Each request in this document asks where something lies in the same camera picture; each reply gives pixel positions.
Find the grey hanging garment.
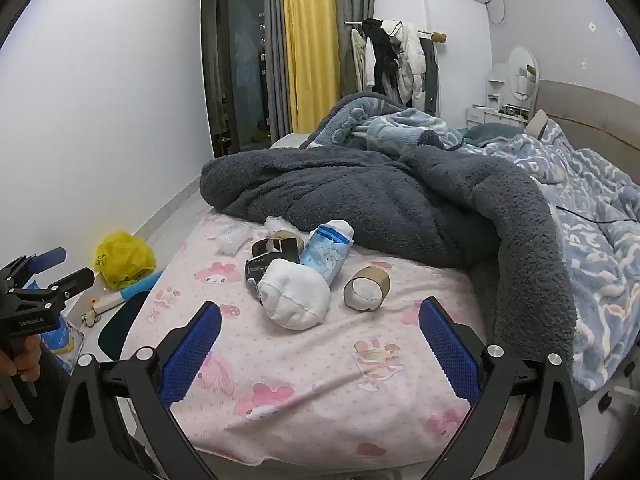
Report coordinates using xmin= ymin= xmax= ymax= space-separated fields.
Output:
xmin=419 ymin=37 xmax=441 ymax=115

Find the black small box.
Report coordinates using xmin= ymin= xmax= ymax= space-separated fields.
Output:
xmin=244 ymin=254 xmax=282 ymax=303

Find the white vanity table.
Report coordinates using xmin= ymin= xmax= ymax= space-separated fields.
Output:
xmin=467 ymin=104 xmax=532 ymax=130

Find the dark grey fleece blanket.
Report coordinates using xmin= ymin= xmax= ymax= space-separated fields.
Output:
xmin=200 ymin=144 xmax=581 ymax=361

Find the clothes rack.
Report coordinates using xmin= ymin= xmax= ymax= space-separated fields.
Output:
xmin=344 ymin=19 xmax=447 ymax=113

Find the person's left hand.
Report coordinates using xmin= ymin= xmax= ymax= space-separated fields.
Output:
xmin=0 ymin=332 xmax=43 ymax=411

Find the blue fleece blanket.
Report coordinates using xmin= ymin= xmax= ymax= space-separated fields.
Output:
xmin=300 ymin=92 xmax=466 ymax=153

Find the black cable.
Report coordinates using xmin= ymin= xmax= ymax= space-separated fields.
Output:
xmin=554 ymin=204 xmax=637 ymax=225

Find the black hanging garment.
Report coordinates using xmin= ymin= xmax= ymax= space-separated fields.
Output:
xmin=362 ymin=18 xmax=402 ymax=97

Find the light blue patterned quilt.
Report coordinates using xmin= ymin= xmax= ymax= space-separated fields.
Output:
xmin=457 ymin=117 xmax=640 ymax=406

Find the round white mirror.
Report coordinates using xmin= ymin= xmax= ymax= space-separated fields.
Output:
xmin=507 ymin=45 xmax=540 ymax=100

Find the beige padded headboard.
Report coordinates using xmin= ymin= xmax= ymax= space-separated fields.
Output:
xmin=532 ymin=79 xmax=640 ymax=186

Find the beige pillow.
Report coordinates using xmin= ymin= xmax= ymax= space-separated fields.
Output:
xmin=524 ymin=109 xmax=549 ymax=137

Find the blue printed plastic bag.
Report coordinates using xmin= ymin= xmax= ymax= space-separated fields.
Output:
xmin=25 ymin=280 xmax=85 ymax=361

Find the black tape ring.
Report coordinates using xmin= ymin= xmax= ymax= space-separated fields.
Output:
xmin=251 ymin=231 xmax=306 ymax=262

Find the white crumpled cloth wad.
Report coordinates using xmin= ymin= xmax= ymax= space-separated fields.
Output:
xmin=257 ymin=259 xmax=332 ymax=331

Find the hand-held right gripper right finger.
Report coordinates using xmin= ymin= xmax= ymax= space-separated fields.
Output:
xmin=417 ymin=296 xmax=586 ymax=480

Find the blue tissue packet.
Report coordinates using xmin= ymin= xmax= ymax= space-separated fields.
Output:
xmin=299 ymin=219 xmax=355 ymax=292

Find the small bubble wrap piece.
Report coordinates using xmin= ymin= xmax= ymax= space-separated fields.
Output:
xmin=263 ymin=215 xmax=297 ymax=234

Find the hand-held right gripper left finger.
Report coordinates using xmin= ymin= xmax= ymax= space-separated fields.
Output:
xmin=52 ymin=301 xmax=223 ymax=480

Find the white hanging jacket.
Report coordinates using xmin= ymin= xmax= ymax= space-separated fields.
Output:
xmin=381 ymin=20 xmax=427 ymax=107

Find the bed with pink printed sheet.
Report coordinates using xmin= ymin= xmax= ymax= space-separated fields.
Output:
xmin=135 ymin=132 xmax=591 ymax=471

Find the large bubble wrap roll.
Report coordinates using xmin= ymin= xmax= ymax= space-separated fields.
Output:
xmin=214 ymin=224 xmax=254 ymax=254

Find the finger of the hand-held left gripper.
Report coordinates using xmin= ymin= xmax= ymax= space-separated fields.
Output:
xmin=27 ymin=267 xmax=96 ymax=307
xmin=0 ymin=246 xmax=68 ymax=288

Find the dark glass balcony door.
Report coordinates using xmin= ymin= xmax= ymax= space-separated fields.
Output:
xmin=200 ymin=0 xmax=275 ymax=158

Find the white small shelf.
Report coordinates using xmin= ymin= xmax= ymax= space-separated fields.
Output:
xmin=486 ymin=64 xmax=512 ymax=107

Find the yellow curtain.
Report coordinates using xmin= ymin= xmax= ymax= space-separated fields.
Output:
xmin=280 ymin=0 xmax=342 ymax=133

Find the beige hanging garment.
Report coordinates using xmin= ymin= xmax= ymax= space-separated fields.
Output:
xmin=349 ymin=29 xmax=370 ymax=88

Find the yellow plastic bag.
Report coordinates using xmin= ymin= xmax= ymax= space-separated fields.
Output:
xmin=95 ymin=230 xmax=157 ymax=291

